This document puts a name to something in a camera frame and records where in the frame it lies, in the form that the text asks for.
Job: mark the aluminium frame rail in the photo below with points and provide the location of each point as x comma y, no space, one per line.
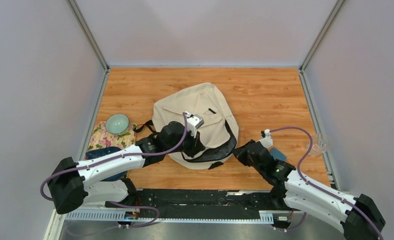
109,212

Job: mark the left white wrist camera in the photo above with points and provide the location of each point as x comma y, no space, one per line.
193,123

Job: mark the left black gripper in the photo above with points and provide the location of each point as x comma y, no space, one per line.
196,145

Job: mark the dark blue leaf plate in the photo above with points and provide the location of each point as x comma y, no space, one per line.
97,153

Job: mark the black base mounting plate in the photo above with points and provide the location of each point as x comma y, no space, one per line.
210,204

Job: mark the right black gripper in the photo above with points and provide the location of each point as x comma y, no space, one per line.
240,153

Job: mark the light green ceramic bowl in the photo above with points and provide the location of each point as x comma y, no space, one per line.
117,124

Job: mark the clear plastic cup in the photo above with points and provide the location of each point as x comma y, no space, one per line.
321,143

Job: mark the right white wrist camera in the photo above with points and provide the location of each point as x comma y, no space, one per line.
266,139

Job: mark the floral rectangular tray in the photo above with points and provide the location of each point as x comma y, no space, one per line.
101,138

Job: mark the blue leather wallet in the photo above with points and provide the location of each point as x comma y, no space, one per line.
278,155

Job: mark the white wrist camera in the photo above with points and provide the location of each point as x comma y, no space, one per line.
193,123
266,139

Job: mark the beige canvas backpack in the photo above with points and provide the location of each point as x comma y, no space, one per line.
218,134

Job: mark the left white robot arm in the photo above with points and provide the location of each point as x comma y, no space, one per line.
75,183

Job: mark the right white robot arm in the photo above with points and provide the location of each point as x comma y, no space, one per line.
356,218

